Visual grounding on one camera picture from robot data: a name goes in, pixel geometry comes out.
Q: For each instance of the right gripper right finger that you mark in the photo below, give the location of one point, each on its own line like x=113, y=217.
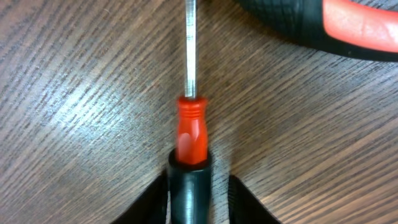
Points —
x=244, y=207

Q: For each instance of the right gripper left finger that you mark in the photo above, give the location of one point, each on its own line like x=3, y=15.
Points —
x=150, y=207

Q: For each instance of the black red screwdriver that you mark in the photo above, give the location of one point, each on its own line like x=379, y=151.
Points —
x=189, y=162

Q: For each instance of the orange black pliers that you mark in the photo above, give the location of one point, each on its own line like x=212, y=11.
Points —
x=340, y=27

